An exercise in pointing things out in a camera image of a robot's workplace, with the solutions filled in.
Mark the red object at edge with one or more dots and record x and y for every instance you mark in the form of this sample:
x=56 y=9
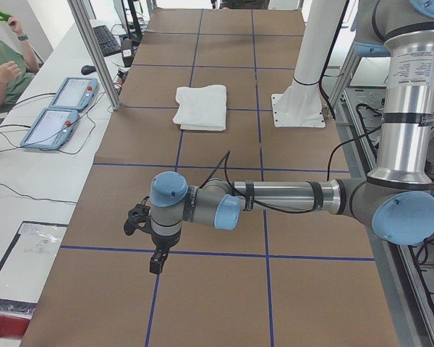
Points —
x=13 y=327

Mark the lower blue teach pendant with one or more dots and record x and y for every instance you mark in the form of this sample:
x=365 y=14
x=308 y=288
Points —
x=51 y=129

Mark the upper blue teach pendant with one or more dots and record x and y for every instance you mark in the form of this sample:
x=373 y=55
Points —
x=75 y=93

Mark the green plastic tool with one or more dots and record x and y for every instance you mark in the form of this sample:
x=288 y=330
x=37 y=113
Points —
x=0 y=15

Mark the white paper sheet in sleeve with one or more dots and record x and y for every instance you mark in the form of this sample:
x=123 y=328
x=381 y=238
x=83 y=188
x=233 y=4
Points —
x=26 y=263

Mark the black keyboard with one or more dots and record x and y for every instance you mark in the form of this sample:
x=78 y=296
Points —
x=106 y=40

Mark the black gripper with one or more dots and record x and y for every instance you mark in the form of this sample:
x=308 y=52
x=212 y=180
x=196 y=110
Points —
x=163 y=243

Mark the black computer mouse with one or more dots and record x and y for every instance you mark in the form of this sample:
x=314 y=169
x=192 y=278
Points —
x=87 y=69

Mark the person in green shirt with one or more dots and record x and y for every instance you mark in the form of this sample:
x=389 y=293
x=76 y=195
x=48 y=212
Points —
x=17 y=69

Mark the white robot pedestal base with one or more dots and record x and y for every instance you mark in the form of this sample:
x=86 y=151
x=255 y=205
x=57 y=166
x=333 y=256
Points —
x=300 y=105

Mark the white long-sleeve printed shirt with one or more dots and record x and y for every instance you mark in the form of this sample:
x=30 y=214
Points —
x=201 y=108

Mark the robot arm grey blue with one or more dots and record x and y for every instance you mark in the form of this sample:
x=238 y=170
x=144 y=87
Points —
x=394 y=199

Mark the blue teach pendant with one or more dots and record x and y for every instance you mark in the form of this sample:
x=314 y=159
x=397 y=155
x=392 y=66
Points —
x=51 y=129
x=75 y=93

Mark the aluminium frame post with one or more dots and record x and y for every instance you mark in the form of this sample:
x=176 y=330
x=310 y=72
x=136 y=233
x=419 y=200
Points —
x=80 y=14

